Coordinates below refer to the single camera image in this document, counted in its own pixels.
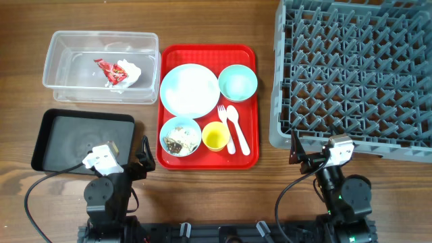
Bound mint green bowl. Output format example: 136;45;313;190
218;64;258;103

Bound red snack wrapper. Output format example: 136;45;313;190
94;59;128;86

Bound small light blue bowl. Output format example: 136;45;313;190
159;117;202;155

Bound white plastic spoon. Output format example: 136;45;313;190
227;105;250;156

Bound clear plastic bin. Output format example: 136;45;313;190
43;30;161;105

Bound food leftovers rice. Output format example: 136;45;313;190
163;126;200;157

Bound yellow plastic cup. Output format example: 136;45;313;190
202;121;230;152

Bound grey dishwasher rack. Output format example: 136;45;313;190
269;0;431;163

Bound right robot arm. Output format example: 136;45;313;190
289;133;377;243

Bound crumpled white tissue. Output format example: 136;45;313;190
105;59;142;93

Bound black waste tray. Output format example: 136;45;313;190
31;109;135;172

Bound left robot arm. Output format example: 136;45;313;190
77;136;155;242

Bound left black cable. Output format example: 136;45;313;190
24;162;85;243

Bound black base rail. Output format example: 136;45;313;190
77;221;378;243

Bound red plastic tray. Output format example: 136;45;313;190
156;44;259;170

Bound white plastic fork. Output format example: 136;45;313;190
217;105;236;155

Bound large light blue plate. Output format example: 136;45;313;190
160;63;221;119

